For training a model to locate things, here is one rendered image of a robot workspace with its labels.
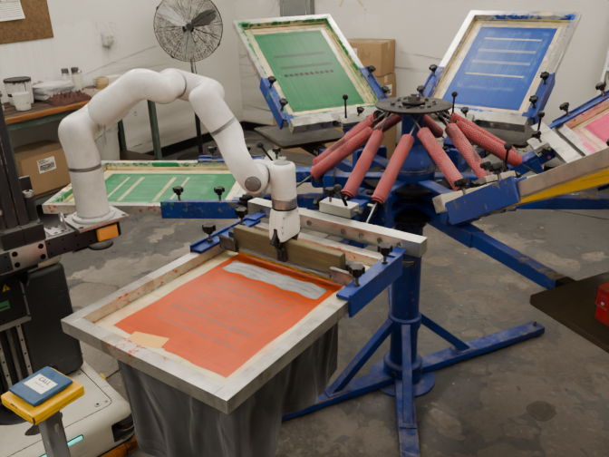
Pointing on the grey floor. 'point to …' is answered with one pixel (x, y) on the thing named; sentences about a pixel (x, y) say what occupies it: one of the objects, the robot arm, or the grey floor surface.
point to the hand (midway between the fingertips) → (286, 252)
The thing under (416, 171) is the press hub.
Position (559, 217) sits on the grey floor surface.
